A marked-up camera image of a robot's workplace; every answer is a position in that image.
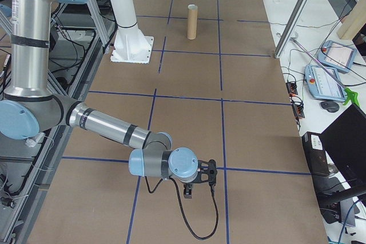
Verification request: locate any white post with base plate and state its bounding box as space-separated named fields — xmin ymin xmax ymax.
xmin=101 ymin=0 xmax=154 ymax=64

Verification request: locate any blue grey teach pendant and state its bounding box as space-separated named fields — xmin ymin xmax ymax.
xmin=317 ymin=39 xmax=359 ymax=74
xmin=303 ymin=64 xmax=347 ymax=102

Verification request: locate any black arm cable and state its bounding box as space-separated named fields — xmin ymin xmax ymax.
xmin=144 ymin=174 xmax=220 ymax=240

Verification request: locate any black computer mouse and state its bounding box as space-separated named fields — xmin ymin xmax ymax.
xmin=320 ymin=100 xmax=340 ymax=114

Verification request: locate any black computer monitor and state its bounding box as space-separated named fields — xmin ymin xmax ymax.
xmin=320 ymin=103 xmax=366 ymax=191

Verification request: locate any aluminium extrusion post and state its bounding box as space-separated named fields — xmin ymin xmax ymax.
xmin=272 ymin=0 xmax=326 ymax=59

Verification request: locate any white cable tie tag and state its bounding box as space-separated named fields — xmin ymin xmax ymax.
xmin=25 ymin=132 xmax=47 ymax=148

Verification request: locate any light wooden beam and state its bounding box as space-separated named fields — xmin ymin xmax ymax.
xmin=337 ymin=0 xmax=366 ymax=41

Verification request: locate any black orange connector block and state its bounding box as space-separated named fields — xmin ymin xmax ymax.
xmin=292 ymin=103 xmax=306 ymax=119
xmin=286 ymin=81 xmax=299 ymax=97

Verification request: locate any black monitor stand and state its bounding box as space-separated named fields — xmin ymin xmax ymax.
xmin=315 ymin=175 xmax=366 ymax=225

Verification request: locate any black box computer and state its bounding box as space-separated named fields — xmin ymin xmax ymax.
xmin=301 ymin=131 xmax=331 ymax=177

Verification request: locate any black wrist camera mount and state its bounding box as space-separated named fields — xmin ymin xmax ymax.
xmin=196 ymin=158 xmax=218 ymax=187

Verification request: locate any metal grabber with green handle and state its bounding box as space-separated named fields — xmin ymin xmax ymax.
xmin=289 ymin=35 xmax=360 ymax=106

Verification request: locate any brown cardboard tube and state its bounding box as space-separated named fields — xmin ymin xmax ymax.
xmin=186 ymin=3 xmax=199 ymax=41

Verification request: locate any blue network cable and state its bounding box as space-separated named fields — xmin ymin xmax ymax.
xmin=337 ymin=199 xmax=362 ymax=244

